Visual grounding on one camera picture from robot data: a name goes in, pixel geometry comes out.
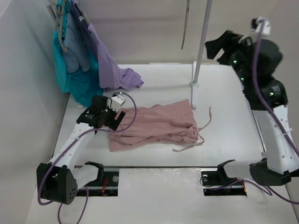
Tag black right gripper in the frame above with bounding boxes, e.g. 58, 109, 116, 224
205, 29, 257, 86

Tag pink trousers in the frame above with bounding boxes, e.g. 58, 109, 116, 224
109, 99, 212, 152

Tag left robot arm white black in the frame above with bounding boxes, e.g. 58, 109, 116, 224
36, 93, 126, 205

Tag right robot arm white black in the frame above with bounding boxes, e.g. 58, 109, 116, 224
205, 30, 299, 186

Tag grey empty hanger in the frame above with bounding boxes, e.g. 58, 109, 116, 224
181, 0, 190, 50

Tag grey hanger with clothes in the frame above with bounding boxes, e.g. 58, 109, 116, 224
50, 0, 71, 53

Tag teal hanging garment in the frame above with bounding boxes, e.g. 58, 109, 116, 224
53, 9, 103, 107

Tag lilac hanging garment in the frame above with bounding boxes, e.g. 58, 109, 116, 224
71, 0, 144, 91

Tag white rack pole with base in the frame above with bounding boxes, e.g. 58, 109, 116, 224
190, 0, 213, 109

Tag blue grey hanging garment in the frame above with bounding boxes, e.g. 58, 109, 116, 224
63, 13, 91, 73

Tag white left rack pole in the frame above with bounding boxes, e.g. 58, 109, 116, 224
46, 0, 61, 31

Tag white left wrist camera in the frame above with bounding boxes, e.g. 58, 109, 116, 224
108, 94, 126, 112

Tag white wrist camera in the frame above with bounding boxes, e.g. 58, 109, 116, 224
238, 16, 271, 43
108, 94, 126, 112

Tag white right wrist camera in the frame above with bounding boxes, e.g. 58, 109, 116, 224
238, 16, 271, 43

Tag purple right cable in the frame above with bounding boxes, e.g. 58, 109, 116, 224
203, 20, 299, 205

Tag purple cable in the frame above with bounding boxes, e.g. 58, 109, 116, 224
37, 92, 138, 224
203, 20, 299, 205

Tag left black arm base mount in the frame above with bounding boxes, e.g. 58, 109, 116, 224
86, 169, 119, 197

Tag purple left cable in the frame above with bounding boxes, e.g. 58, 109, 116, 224
37, 92, 138, 224

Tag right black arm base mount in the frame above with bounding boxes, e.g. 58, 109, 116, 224
199, 169, 247, 196

